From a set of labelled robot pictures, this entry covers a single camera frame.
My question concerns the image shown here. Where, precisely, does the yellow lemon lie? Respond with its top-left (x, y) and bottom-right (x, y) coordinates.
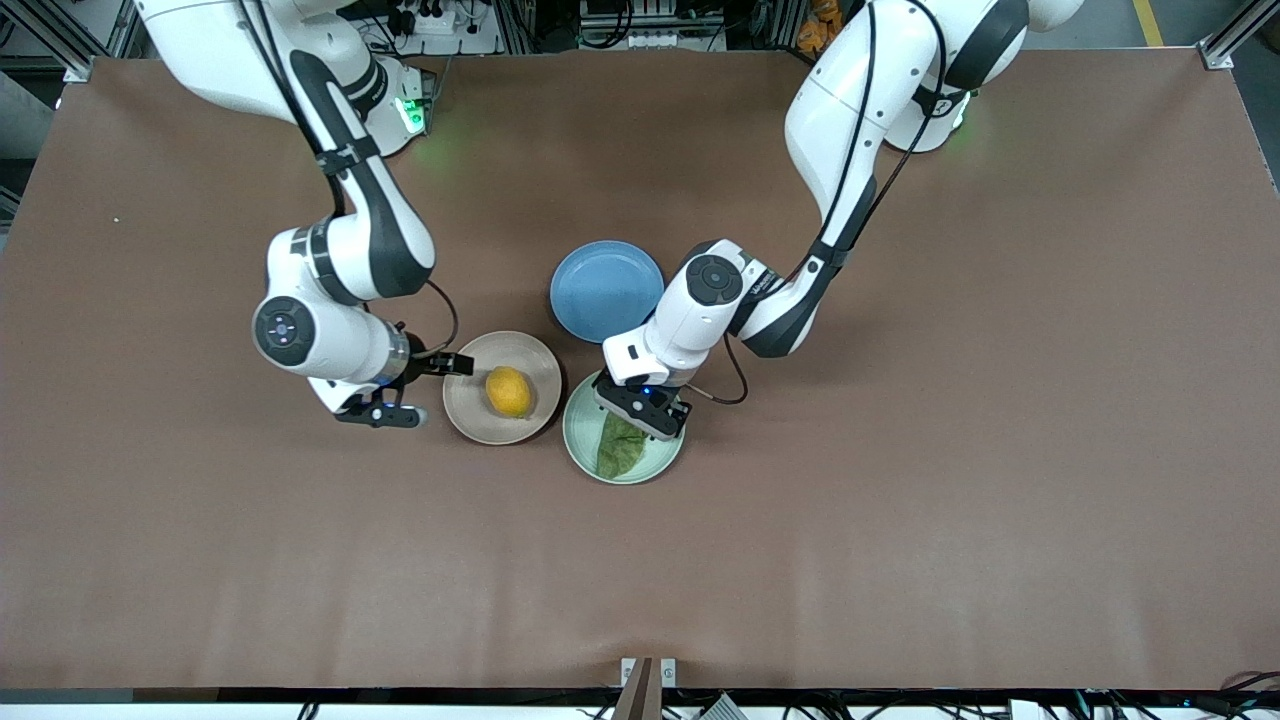
top-left (485, 366), bottom-right (533, 419)

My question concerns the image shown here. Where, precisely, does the green lettuce leaf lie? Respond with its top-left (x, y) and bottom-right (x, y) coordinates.
top-left (596, 413), bottom-right (649, 479)

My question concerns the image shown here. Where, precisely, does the beige plate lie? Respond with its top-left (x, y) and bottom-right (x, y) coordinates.
top-left (442, 330), bottom-right (563, 446)

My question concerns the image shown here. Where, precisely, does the blue plate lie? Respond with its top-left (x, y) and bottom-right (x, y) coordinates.
top-left (549, 240), bottom-right (666, 343)

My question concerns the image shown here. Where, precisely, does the pale green plate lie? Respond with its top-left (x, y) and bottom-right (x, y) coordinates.
top-left (562, 372), bottom-right (687, 486)

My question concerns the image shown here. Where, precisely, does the white power strip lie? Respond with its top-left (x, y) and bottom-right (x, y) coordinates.
top-left (385, 0), bottom-right (501, 57)

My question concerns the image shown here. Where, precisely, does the black electronics rack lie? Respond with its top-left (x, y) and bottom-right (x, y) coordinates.
top-left (578, 0), bottom-right (727, 51)

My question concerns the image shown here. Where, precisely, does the orange packets pile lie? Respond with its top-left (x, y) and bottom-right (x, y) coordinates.
top-left (797, 0), bottom-right (847, 56)

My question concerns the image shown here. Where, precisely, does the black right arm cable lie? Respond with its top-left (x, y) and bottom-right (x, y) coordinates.
top-left (235, 0), bottom-right (461, 353)

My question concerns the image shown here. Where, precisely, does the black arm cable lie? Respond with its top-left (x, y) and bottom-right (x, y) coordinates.
top-left (235, 0), bottom-right (461, 353)
top-left (684, 0), bottom-right (951, 407)

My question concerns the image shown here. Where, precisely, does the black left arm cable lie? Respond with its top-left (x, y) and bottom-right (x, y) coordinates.
top-left (684, 0), bottom-right (951, 407)

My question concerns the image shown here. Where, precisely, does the camera mount post bracket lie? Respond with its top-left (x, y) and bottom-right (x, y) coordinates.
top-left (612, 656), bottom-right (678, 720)

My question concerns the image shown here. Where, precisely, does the aluminium frame profile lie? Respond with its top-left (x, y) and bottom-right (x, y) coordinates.
top-left (0, 0), bottom-right (151, 84)
top-left (1198, 0), bottom-right (1280, 71)

